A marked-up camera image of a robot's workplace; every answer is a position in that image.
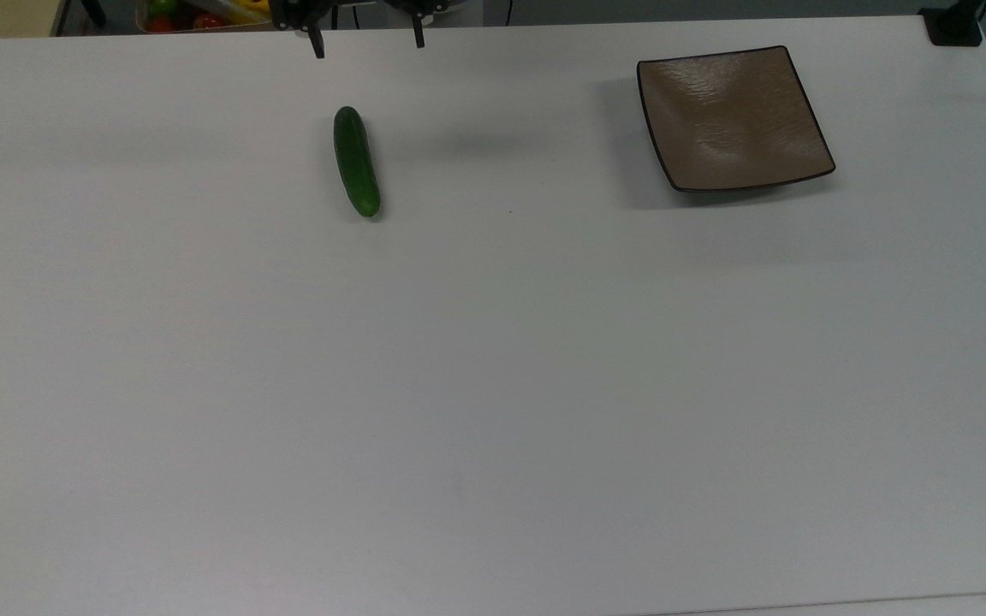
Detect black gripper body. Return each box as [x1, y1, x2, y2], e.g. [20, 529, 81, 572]
[270, 0, 451, 32]

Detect green cucumber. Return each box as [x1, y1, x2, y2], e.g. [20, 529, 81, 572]
[333, 105, 382, 219]

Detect black clamp base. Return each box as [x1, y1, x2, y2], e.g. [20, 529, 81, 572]
[919, 0, 984, 47]

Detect brown square ceramic plate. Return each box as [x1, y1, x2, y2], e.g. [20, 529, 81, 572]
[636, 45, 837, 193]

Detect clear fruit basket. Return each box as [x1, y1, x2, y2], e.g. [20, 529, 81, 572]
[135, 0, 275, 34]

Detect beige board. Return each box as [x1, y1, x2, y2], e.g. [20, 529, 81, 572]
[0, 0, 66, 40]

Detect yellow toy banana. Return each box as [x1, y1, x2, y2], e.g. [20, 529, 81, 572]
[217, 0, 273, 25]

